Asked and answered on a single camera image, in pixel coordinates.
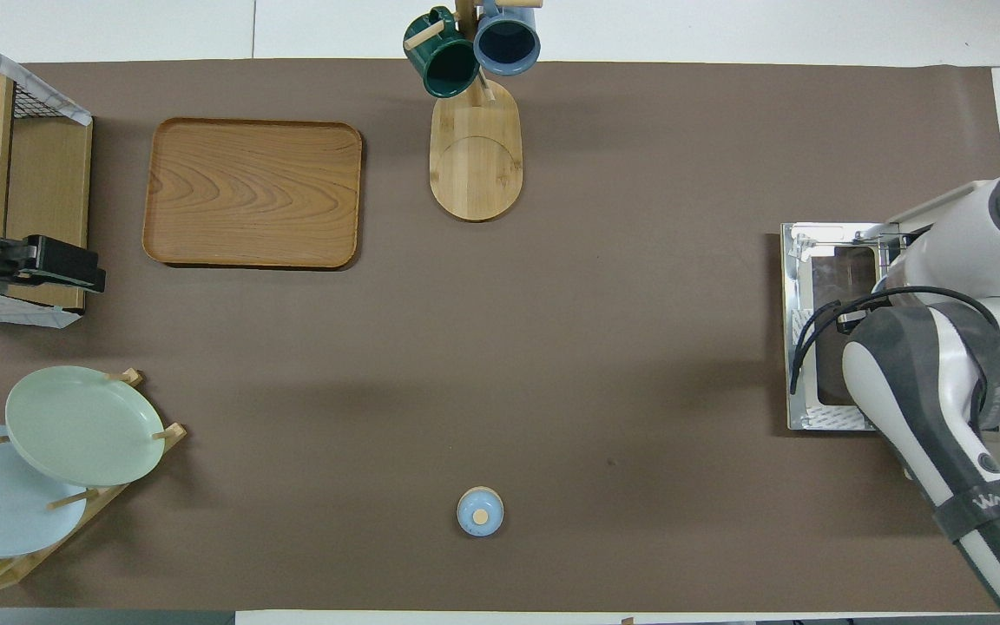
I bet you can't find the white toaster oven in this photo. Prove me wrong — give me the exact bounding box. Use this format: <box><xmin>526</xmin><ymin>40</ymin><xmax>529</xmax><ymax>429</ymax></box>
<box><xmin>780</xmin><ymin>180</ymin><xmax>1000</xmax><ymax>504</ymax></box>

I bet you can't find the wooden shelf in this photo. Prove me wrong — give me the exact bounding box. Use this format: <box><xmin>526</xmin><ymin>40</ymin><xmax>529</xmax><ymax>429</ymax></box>
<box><xmin>0</xmin><ymin>68</ymin><xmax>93</xmax><ymax>312</ymax></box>

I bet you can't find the pale green racked plate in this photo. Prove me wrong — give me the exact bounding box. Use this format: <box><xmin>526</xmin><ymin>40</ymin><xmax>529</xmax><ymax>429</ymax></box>
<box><xmin>5</xmin><ymin>365</ymin><xmax>167</xmax><ymax>487</ymax></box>

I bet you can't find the wooden tray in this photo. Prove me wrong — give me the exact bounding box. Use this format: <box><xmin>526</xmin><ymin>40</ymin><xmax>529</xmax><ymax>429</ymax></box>
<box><xmin>142</xmin><ymin>118</ymin><xmax>364</xmax><ymax>270</ymax></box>

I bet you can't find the wooden plate rack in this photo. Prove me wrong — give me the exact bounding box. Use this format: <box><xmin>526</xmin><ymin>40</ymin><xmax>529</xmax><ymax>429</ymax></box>
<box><xmin>0</xmin><ymin>369</ymin><xmax>188</xmax><ymax>595</ymax></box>

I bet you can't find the brown table mat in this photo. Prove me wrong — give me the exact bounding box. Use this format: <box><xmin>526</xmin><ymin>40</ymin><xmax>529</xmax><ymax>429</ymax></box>
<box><xmin>0</xmin><ymin>59</ymin><xmax>1000</xmax><ymax>613</ymax></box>

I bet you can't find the wooden mug tree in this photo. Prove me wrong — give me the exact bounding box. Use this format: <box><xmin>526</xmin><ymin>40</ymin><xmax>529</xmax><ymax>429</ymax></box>
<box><xmin>403</xmin><ymin>0</ymin><xmax>544</xmax><ymax>223</ymax></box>

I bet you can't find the dark green mug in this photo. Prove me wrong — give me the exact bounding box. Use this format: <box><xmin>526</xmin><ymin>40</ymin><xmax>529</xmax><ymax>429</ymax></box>
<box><xmin>403</xmin><ymin>7</ymin><xmax>481</xmax><ymax>99</ymax></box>

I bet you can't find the blue mug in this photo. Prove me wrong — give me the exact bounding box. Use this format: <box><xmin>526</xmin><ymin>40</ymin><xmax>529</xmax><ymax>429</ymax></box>
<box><xmin>472</xmin><ymin>0</ymin><xmax>543</xmax><ymax>76</ymax></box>

